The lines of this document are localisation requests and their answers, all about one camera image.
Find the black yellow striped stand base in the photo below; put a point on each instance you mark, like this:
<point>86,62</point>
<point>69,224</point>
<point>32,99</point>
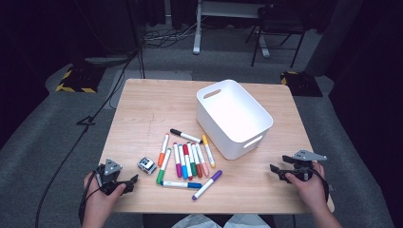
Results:
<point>301,84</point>
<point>79,80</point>

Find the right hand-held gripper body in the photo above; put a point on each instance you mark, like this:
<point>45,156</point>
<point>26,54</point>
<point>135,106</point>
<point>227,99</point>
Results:
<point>304,167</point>

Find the red marker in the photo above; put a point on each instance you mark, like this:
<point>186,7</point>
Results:
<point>187,163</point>

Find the magenta marker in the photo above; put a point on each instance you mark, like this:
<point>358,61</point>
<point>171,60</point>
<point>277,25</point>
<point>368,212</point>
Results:
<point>177,161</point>

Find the light green marker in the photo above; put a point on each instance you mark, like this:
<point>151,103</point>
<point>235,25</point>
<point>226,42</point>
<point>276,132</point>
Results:
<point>163,167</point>

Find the yellow marker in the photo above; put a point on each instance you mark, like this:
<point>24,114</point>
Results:
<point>208,151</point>

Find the person's right hand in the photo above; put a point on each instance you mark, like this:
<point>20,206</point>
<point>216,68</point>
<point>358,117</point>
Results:
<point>312,193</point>

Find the white plastic bin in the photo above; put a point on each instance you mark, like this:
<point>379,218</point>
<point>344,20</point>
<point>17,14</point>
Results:
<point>234,117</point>

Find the person's left hand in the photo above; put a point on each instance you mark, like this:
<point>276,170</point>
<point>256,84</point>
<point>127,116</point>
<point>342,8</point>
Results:
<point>98,204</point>

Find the black marker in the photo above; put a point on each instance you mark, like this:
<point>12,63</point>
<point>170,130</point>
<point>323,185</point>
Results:
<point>185,136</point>

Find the white desk frame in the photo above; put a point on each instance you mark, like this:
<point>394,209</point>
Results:
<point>197,31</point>

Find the orange marker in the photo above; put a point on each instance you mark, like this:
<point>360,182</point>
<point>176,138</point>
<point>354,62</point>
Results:
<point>163,148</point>

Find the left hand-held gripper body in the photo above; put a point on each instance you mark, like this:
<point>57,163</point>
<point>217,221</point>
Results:
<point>111,177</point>

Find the dark blue marker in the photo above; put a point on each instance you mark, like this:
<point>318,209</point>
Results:
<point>180,184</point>

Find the small white patterned box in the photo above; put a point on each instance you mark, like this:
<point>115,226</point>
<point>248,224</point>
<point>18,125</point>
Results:
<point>146,165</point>

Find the brown marker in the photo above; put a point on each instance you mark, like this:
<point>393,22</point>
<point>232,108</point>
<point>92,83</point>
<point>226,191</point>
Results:
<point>196,161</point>

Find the black stand pole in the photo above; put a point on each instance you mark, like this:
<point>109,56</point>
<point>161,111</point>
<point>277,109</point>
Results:
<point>141,68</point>

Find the light blue marker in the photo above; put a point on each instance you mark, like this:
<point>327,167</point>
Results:
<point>182,163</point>

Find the black chair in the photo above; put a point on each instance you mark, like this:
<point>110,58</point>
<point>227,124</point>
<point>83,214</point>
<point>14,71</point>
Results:
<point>278,23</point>

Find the grey metal table bracket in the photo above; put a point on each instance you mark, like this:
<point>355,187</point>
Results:
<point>331,188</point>

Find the grey curtain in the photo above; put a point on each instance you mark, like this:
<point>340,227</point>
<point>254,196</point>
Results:
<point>332,38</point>

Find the dark green marker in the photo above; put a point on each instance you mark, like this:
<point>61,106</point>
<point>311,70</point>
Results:
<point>192,160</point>

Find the purple marker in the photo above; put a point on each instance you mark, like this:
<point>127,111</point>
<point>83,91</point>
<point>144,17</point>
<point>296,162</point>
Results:
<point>207,185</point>

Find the salmon pink marker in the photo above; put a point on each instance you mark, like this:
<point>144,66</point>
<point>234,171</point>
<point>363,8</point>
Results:
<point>202,161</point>

